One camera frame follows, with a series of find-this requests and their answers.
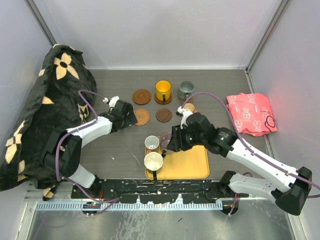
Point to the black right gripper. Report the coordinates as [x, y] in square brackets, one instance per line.
[176, 142]

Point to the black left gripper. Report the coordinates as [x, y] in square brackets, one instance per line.
[130, 119]

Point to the light woven coaster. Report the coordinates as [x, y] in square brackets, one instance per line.
[142, 116]

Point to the small orange cup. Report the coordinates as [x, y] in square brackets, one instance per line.
[190, 107]

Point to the purple glass mug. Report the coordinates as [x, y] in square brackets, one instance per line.
[164, 141]

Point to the dark walnut coaster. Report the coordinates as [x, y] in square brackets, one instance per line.
[163, 115]

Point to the dark brown ringed coaster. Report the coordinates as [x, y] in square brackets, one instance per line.
[161, 102]

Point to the grey mug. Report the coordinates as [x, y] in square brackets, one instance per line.
[185, 90]

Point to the yellow mug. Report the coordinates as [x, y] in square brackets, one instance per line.
[163, 90]

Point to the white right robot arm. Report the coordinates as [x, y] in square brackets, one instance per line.
[282, 184]

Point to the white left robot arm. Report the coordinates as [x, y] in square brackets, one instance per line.
[62, 152]

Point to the yellow plastic tray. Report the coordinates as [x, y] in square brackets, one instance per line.
[185, 165]

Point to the small white mug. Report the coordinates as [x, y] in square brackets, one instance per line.
[152, 143]

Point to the large white mug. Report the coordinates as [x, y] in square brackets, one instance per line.
[153, 162]

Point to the black floral plush blanket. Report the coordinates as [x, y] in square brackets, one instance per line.
[60, 98]

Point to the pink patterned plastic package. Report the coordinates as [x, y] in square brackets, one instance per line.
[251, 114]

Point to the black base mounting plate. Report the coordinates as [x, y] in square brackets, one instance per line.
[129, 191]

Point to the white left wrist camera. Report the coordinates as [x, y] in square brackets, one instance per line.
[111, 102]

